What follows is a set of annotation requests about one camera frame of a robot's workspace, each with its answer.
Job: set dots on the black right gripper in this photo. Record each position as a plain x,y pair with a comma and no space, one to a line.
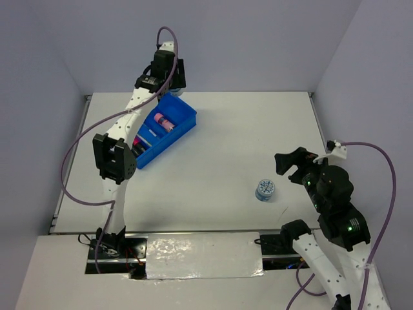
283,161

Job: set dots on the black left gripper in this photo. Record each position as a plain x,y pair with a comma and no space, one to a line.
180,81

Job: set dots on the blue paint jar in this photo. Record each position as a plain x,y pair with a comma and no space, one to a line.
176,92
265,190

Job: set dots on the pink lidded small bottle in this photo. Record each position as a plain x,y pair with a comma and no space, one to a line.
160,119

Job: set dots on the pink capped black highlighter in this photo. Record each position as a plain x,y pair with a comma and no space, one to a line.
137,141

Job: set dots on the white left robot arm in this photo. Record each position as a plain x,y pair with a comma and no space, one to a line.
113,149

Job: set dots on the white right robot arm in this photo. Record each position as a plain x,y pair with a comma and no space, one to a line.
356,284

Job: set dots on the blue compartment tray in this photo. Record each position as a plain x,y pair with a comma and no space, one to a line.
182,115

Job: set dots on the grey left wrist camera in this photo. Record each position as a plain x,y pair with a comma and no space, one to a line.
168,46

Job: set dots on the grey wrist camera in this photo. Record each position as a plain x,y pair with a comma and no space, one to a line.
168,46
335,151

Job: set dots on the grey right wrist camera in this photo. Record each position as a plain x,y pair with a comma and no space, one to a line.
335,151

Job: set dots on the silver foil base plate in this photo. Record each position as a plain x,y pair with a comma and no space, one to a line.
203,256

